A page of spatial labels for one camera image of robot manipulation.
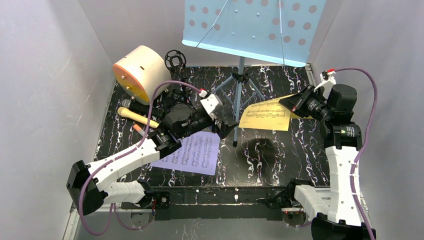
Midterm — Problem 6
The yellow sheet music page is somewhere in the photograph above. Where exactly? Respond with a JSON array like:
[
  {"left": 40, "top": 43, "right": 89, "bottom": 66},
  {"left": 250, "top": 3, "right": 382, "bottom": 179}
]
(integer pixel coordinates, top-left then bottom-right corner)
[{"left": 238, "top": 94, "right": 302, "bottom": 132}]

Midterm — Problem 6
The lavender sheet music page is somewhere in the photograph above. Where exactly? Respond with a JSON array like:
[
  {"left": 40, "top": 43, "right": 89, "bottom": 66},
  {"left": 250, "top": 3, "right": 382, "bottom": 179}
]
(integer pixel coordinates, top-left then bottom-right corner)
[{"left": 150, "top": 131, "right": 221, "bottom": 176}]

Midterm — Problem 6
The black round microphone stand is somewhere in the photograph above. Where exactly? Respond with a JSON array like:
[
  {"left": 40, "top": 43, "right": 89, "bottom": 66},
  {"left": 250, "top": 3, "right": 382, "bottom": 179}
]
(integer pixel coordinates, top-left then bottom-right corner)
[{"left": 165, "top": 89, "right": 186, "bottom": 109}]

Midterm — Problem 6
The black tripod microphone stand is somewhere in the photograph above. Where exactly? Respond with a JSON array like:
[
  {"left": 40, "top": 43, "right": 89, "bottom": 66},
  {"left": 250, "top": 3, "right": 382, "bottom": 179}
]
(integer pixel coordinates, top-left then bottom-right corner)
[{"left": 164, "top": 49, "right": 194, "bottom": 108}]

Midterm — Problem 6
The blue music stand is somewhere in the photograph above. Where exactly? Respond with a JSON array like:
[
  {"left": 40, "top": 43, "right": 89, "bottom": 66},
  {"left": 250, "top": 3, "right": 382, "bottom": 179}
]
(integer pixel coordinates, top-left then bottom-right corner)
[{"left": 181, "top": 0, "right": 329, "bottom": 148}]

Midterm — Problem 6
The beige microphone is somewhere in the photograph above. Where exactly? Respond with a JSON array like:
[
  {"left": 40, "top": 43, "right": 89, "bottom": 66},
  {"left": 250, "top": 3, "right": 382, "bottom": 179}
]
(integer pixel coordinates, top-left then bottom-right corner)
[{"left": 117, "top": 107, "right": 148, "bottom": 125}]

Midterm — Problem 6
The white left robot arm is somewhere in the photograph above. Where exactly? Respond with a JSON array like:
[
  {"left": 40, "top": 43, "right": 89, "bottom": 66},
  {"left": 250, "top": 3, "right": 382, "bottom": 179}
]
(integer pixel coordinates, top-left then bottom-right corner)
[{"left": 66, "top": 103, "right": 239, "bottom": 216}]

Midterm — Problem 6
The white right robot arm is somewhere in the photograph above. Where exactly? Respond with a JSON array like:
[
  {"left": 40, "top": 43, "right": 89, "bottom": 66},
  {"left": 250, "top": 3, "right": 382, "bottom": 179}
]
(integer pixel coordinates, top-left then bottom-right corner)
[{"left": 279, "top": 84, "right": 377, "bottom": 240}]

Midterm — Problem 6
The white and orange drum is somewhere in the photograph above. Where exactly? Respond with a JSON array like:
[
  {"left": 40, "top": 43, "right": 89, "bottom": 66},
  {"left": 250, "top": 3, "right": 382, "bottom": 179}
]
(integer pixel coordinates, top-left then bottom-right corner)
[{"left": 112, "top": 45, "right": 172, "bottom": 106}]

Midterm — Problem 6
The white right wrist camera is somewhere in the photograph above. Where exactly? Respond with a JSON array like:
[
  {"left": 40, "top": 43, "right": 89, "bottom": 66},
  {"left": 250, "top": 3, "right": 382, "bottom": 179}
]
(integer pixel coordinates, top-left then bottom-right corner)
[{"left": 314, "top": 68, "right": 336, "bottom": 99}]

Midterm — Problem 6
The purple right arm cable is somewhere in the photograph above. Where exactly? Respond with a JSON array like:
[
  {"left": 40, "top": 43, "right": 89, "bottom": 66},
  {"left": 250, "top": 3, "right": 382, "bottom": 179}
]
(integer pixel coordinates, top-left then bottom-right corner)
[{"left": 331, "top": 67, "right": 379, "bottom": 240}]

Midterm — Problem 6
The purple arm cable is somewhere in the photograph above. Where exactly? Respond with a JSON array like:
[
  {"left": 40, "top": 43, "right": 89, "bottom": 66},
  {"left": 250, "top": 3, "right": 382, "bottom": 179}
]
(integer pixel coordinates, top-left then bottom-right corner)
[
  {"left": 331, "top": 67, "right": 379, "bottom": 240},
  {"left": 77, "top": 80, "right": 208, "bottom": 237}
]

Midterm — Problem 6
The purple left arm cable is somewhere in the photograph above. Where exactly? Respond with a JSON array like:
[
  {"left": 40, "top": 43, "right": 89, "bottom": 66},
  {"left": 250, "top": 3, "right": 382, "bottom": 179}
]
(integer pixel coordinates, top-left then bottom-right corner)
[{"left": 77, "top": 80, "right": 208, "bottom": 237}]

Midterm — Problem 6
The aluminium frame rail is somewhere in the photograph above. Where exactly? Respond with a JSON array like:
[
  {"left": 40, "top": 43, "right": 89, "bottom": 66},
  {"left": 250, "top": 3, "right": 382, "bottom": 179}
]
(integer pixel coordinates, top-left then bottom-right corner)
[{"left": 83, "top": 185, "right": 371, "bottom": 240}]

